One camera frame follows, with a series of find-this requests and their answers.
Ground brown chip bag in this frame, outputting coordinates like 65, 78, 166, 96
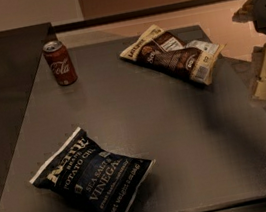
119, 24, 224, 85

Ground dark blue chip bag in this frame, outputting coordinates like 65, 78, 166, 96
30, 128, 155, 212

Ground red cola can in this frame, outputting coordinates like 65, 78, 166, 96
43, 40, 78, 86

